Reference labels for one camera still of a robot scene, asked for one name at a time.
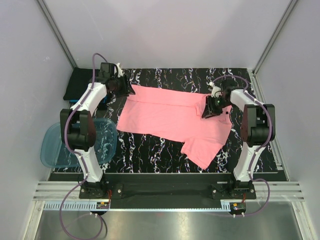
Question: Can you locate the folded blue t shirt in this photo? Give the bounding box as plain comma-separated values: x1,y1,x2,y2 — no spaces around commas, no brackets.
69,96,110,104

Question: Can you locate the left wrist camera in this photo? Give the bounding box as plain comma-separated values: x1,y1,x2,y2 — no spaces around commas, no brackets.
114,62,124,78

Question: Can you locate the blue plastic bin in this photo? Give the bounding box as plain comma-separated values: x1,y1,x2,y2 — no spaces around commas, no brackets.
40,118,117,169

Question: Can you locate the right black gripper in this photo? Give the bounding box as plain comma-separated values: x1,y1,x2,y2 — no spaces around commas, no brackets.
201,95,233,119

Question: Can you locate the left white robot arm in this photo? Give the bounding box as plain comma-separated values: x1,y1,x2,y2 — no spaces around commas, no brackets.
60,62,136,198

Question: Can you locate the pink t shirt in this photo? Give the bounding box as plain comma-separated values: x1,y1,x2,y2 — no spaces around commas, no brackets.
116,85,232,169

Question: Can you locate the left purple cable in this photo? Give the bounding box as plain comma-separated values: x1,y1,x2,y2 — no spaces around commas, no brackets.
59,52,108,237

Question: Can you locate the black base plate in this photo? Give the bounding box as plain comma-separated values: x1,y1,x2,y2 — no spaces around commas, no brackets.
79,173,257,200

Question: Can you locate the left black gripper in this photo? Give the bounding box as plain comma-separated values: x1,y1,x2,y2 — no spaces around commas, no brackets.
110,74,135,98

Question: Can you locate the folded black t shirt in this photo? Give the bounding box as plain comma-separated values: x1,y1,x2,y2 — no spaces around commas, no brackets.
63,67,93,101

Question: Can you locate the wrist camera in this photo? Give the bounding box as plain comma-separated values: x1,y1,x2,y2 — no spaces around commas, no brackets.
209,82,222,98
114,62,124,78

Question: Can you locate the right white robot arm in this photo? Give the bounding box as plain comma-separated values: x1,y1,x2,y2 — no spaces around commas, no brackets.
201,75,276,199

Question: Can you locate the aluminium frame rail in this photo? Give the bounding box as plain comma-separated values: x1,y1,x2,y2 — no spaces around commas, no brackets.
32,181,305,212

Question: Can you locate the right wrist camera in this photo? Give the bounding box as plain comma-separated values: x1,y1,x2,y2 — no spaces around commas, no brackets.
209,82,222,98

